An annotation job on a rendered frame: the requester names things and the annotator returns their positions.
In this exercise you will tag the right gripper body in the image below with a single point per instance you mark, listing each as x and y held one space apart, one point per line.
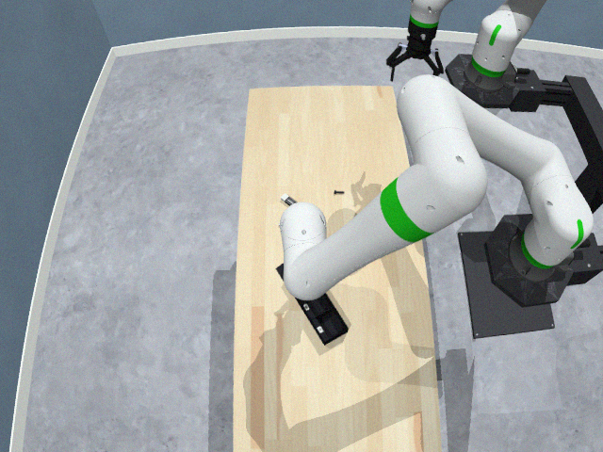
419 46

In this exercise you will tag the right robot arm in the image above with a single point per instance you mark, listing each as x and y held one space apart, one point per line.
499 34

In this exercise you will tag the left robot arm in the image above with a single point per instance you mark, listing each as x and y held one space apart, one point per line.
446 182

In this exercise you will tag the black rack of three bins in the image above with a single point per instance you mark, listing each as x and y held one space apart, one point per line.
331 325

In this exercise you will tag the black eraser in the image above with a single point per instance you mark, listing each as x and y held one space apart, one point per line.
285 198

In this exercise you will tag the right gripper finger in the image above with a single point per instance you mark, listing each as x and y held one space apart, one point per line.
393 63
436 71

